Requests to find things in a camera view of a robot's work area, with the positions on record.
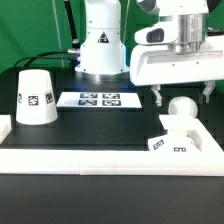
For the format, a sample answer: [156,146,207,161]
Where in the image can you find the white lamp base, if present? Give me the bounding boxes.
[147,114,206,153]

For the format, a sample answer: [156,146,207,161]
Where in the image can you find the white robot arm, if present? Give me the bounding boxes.
[76,0,224,103]

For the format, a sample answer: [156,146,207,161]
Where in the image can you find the white foam border frame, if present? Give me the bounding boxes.
[0,118,224,176]

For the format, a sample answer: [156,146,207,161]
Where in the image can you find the white lamp bulb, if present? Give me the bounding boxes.
[168,96,198,118]

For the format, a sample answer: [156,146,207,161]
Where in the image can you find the white lamp shade cone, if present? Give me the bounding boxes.
[16,69,58,125]

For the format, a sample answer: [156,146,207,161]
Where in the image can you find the white marker sheet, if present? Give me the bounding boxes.
[57,92,141,108]

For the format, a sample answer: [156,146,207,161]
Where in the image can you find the black cable bundle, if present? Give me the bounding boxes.
[13,48,81,68]

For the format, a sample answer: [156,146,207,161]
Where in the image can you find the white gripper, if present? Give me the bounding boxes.
[130,27,224,106]

